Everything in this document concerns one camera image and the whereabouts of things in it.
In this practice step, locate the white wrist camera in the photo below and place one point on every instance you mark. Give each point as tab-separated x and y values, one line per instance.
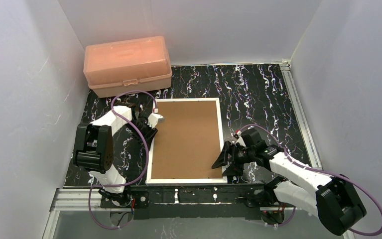
154	118
239	140

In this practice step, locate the brown backing board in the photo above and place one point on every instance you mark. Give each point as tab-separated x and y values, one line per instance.
187	138

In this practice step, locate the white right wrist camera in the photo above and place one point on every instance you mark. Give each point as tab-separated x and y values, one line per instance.
239	140

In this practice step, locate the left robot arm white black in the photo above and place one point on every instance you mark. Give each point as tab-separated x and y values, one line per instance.
94	148

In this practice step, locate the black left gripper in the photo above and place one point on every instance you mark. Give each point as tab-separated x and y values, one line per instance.
146	128

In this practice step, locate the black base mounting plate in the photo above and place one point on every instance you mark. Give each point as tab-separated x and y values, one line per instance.
248	201

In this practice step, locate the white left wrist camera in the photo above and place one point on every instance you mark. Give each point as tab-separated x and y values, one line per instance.
154	118

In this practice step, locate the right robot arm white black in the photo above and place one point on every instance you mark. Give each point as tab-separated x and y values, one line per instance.
334	201

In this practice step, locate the pink plastic storage box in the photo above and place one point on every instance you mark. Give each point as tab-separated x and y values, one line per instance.
131	65

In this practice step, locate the white picture frame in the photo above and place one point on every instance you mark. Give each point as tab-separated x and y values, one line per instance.
151	148

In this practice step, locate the aluminium front rail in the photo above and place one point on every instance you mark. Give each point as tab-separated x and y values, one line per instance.
77	214

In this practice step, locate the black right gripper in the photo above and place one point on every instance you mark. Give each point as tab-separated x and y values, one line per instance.
233	157

